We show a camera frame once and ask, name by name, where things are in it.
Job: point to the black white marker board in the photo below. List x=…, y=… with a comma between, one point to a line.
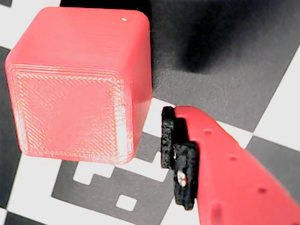
x=211, y=82

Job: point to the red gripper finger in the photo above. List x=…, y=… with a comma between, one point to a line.
x=222, y=168

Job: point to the red cube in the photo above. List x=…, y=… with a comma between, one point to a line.
x=77, y=82

